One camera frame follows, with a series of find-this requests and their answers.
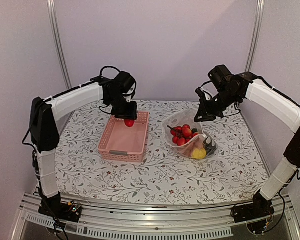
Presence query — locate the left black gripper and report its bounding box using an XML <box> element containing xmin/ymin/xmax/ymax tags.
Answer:
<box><xmin>107</xmin><ymin>94</ymin><xmax>138</xmax><ymax>120</ymax></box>

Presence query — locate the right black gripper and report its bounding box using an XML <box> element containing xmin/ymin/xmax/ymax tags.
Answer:
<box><xmin>194</xmin><ymin>88</ymin><xmax>241</xmax><ymax>122</ymax></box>

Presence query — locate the red orange mango toy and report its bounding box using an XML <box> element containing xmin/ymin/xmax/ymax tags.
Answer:
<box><xmin>124</xmin><ymin>119</ymin><xmax>135</xmax><ymax>128</ymax></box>

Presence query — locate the clear dotted zip bag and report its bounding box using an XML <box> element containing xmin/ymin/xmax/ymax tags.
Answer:
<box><xmin>162</xmin><ymin>109</ymin><xmax>218</xmax><ymax>160</ymax></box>

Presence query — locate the purple toy eggplant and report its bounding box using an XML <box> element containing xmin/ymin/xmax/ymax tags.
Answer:
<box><xmin>203</xmin><ymin>137</ymin><xmax>217</xmax><ymax>155</ymax></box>

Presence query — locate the red lychee toy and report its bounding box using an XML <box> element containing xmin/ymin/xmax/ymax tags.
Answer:
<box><xmin>177</xmin><ymin>137</ymin><xmax>187</xmax><ymax>146</ymax></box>

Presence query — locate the pink plastic basket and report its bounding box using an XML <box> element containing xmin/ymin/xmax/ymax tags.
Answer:
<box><xmin>98</xmin><ymin>111</ymin><xmax>150</xmax><ymax>163</ymax></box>

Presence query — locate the yellow toy pear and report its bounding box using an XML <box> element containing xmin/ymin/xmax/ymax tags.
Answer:
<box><xmin>191</xmin><ymin>148</ymin><xmax>207</xmax><ymax>160</ymax></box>

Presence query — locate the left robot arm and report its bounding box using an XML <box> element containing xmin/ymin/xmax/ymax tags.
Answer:
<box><xmin>27</xmin><ymin>77</ymin><xmax>137</xmax><ymax>217</ymax></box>

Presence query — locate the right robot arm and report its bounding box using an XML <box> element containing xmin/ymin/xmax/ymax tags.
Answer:
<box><xmin>194</xmin><ymin>65</ymin><xmax>300</xmax><ymax>218</ymax></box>

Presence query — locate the floral table mat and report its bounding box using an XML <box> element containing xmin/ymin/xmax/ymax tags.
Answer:
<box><xmin>55</xmin><ymin>101</ymin><xmax>269</xmax><ymax>205</ymax></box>

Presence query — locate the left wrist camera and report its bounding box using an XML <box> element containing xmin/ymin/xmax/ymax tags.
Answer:
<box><xmin>114</xmin><ymin>71</ymin><xmax>137</xmax><ymax>95</ymax></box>

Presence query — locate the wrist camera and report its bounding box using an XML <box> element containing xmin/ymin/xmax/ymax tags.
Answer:
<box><xmin>114</xmin><ymin>71</ymin><xmax>137</xmax><ymax>95</ymax></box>
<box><xmin>208</xmin><ymin>64</ymin><xmax>233</xmax><ymax>91</ymax></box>

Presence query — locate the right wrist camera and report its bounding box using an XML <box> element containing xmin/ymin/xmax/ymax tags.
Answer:
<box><xmin>208</xmin><ymin>64</ymin><xmax>233</xmax><ymax>91</ymax></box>

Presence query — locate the aluminium front rail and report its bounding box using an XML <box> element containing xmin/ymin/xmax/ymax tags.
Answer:
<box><xmin>10</xmin><ymin>193</ymin><xmax>300</xmax><ymax>240</ymax></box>

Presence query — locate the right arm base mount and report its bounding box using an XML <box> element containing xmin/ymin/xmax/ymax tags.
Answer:
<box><xmin>230</xmin><ymin>198</ymin><xmax>275</xmax><ymax>223</ymax></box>

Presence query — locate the right aluminium post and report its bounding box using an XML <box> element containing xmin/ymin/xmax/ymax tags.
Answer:
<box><xmin>244</xmin><ymin>0</ymin><xmax>265</xmax><ymax>72</ymax></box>

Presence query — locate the aluminium post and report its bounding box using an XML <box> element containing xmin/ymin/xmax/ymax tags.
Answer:
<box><xmin>244</xmin><ymin>0</ymin><xmax>265</xmax><ymax>72</ymax></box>
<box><xmin>46</xmin><ymin>0</ymin><xmax>72</xmax><ymax>90</ymax></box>

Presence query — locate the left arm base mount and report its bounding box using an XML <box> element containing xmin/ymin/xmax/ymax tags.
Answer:
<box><xmin>38</xmin><ymin>194</ymin><xmax>82</xmax><ymax>223</ymax></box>

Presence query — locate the left aluminium post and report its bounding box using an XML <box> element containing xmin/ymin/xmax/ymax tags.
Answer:
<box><xmin>46</xmin><ymin>0</ymin><xmax>72</xmax><ymax>90</ymax></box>

